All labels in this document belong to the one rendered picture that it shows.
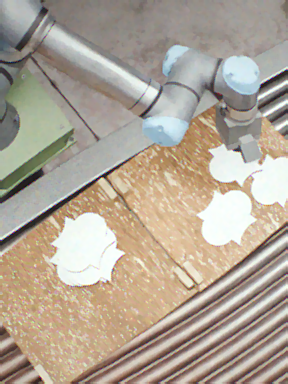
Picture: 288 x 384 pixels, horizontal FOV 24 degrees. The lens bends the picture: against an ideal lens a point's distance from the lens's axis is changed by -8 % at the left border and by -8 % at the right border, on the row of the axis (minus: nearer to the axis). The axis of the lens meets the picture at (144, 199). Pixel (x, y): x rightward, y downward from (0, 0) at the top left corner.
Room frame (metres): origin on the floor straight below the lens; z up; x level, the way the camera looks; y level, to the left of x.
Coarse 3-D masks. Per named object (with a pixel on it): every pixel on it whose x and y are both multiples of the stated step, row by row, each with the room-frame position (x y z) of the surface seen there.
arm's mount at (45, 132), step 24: (24, 72) 1.08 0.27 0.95; (24, 96) 1.00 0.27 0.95; (48, 96) 0.98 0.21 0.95; (24, 120) 0.92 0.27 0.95; (48, 120) 0.91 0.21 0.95; (24, 144) 0.85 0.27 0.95; (48, 144) 0.84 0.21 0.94; (72, 144) 0.86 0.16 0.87; (0, 168) 0.80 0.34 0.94; (24, 168) 0.80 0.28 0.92; (0, 192) 0.76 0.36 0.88
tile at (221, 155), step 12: (216, 156) 0.73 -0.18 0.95; (228, 156) 0.73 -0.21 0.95; (240, 156) 0.72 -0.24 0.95; (216, 168) 0.70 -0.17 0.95; (228, 168) 0.70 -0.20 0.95; (240, 168) 0.69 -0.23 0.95; (252, 168) 0.69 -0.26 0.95; (216, 180) 0.67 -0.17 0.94; (228, 180) 0.67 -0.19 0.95; (240, 180) 0.66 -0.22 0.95
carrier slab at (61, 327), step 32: (96, 192) 0.69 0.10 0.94; (64, 224) 0.63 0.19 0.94; (128, 224) 0.60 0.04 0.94; (0, 256) 0.57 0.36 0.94; (32, 256) 0.56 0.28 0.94; (128, 256) 0.53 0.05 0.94; (160, 256) 0.52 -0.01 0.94; (0, 288) 0.49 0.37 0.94; (32, 288) 0.48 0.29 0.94; (64, 288) 0.47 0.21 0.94; (96, 288) 0.46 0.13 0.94; (128, 288) 0.45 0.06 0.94; (160, 288) 0.44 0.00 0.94; (0, 320) 0.41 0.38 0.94; (32, 320) 0.40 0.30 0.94; (64, 320) 0.39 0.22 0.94; (96, 320) 0.39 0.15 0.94; (128, 320) 0.38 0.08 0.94; (32, 352) 0.32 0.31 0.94; (64, 352) 0.31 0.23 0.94; (96, 352) 0.31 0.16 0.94
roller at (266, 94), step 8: (280, 80) 0.95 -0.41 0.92; (264, 88) 0.93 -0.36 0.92; (272, 88) 0.93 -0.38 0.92; (280, 88) 0.93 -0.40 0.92; (264, 96) 0.91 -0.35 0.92; (272, 96) 0.91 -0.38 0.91; (264, 104) 0.89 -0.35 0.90; (48, 216) 0.66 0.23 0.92; (40, 224) 0.64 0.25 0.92; (24, 232) 0.63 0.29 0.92; (16, 240) 0.61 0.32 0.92; (0, 248) 0.60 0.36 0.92; (8, 248) 0.59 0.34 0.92
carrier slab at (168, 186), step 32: (192, 128) 0.82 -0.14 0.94; (160, 160) 0.75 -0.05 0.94; (192, 160) 0.74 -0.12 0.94; (160, 192) 0.67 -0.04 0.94; (192, 192) 0.66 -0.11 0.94; (224, 192) 0.64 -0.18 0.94; (160, 224) 0.59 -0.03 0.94; (192, 224) 0.58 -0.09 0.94; (256, 224) 0.55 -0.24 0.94; (192, 256) 0.51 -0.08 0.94; (224, 256) 0.49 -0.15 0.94
